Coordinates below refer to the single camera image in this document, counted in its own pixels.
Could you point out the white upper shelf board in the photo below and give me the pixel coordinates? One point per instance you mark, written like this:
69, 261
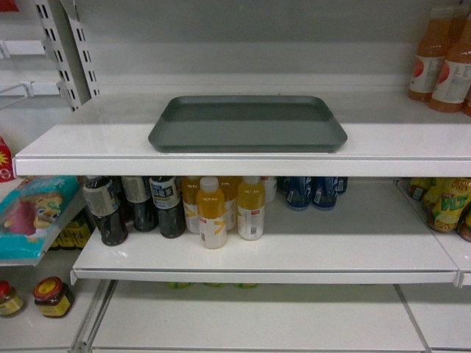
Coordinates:
388, 135

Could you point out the small sauce jar left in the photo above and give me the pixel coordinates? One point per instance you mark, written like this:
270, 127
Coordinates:
11, 302

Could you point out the orange juice bottle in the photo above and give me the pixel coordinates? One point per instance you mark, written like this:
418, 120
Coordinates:
454, 79
431, 53

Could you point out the yellow juice bottle front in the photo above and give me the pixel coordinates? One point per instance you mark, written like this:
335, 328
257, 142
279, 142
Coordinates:
211, 213

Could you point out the yellow lemon tea bottle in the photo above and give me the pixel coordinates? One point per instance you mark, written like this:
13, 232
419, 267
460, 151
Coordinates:
453, 199

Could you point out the orange juice bottle right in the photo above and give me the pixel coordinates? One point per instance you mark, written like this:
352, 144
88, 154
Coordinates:
454, 79

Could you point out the white slotted shelf upright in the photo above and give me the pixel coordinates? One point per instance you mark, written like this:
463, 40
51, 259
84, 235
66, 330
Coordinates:
68, 48

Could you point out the white lower shelf board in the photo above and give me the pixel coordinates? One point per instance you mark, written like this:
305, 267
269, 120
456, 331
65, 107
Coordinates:
372, 236

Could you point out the grey rectangular serving tray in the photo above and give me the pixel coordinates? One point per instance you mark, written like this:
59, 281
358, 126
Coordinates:
258, 124

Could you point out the dark tea bottle left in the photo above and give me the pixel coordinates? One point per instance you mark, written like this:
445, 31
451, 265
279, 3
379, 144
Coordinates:
104, 204

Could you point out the teal snack package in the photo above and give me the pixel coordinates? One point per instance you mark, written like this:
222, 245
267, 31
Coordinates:
34, 213

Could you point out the dark tea bottle middle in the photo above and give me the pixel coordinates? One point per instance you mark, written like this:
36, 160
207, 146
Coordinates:
138, 193

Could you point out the blue drink bottle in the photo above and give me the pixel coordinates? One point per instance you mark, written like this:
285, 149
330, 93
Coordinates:
299, 192
325, 192

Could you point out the yellow juice bottle right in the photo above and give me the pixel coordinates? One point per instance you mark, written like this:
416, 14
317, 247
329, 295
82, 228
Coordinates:
251, 204

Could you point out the white shelf board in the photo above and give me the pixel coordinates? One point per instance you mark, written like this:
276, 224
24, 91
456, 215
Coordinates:
372, 236
388, 135

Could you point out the dark tea bottle right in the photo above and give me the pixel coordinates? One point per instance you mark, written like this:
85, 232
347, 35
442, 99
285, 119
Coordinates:
166, 198

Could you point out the red lid sauce jar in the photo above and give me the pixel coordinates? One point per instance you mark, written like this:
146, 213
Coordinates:
53, 297

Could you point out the yellow juice bottle back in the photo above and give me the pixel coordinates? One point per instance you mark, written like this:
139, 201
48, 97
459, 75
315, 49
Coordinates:
190, 188

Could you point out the blue drink bottle right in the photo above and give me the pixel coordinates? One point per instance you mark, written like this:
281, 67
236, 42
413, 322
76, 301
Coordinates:
325, 192

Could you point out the red snack pouch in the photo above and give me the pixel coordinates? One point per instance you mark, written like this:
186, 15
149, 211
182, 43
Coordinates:
7, 173

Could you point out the orange juice bottle left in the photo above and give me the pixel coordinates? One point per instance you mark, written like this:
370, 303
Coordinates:
431, 53

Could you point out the dark tea bottle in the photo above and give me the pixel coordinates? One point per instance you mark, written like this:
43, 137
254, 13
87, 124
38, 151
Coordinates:
104, 204
138, 193
166, 198

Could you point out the blue drink bottle left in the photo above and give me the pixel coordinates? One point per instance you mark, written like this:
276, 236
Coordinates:
299, 192

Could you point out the yellow juice bottle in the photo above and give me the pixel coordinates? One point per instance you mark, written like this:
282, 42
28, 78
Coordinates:
190, 188
251, 204
211, 213

